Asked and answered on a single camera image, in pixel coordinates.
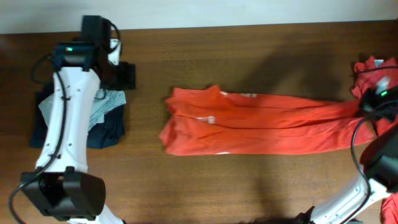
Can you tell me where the orange printed t-shirt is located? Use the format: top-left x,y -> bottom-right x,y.
159,85 -> 361,156

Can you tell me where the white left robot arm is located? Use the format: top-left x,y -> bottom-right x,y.
18,39 -> 124,224

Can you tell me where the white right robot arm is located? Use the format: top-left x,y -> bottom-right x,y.
293,87 -> 397,224

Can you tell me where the grey folded shirt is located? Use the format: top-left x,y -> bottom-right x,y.
38,90 -> 126,130

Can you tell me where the red crumpled shirt pile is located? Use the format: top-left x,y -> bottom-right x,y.
351,55 -> 397,224

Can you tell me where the dark navy folded garment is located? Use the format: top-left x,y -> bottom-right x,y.
30,83 -> 124,149

